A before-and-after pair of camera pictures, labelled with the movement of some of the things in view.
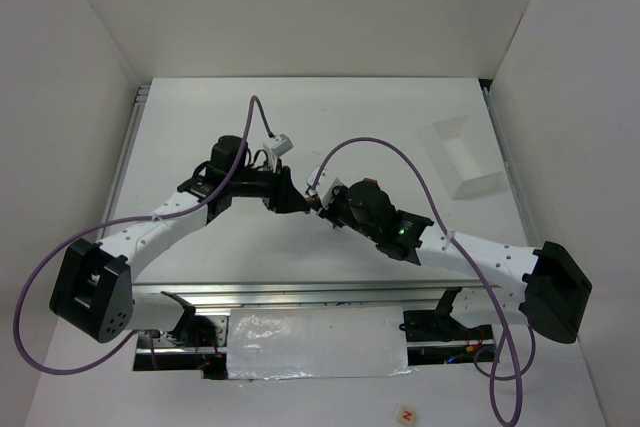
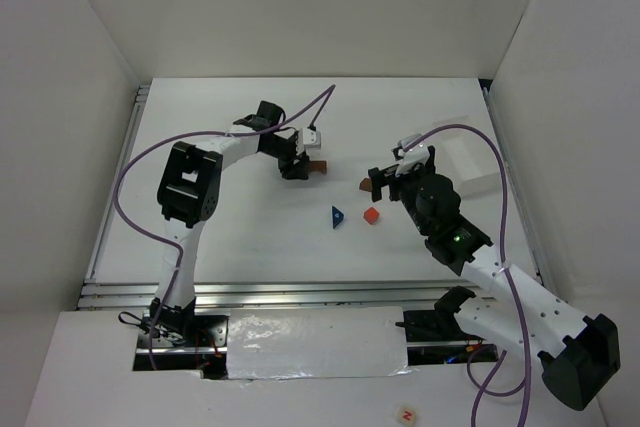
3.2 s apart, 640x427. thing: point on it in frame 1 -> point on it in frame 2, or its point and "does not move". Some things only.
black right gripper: x=332 y=207 -> x=376 y=185
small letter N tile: x=407 y=416 does not move
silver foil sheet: x=316 y=343 does not move
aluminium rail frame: x=312 y=293 does not move
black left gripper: x=276 y=188 -> x=293 y=167
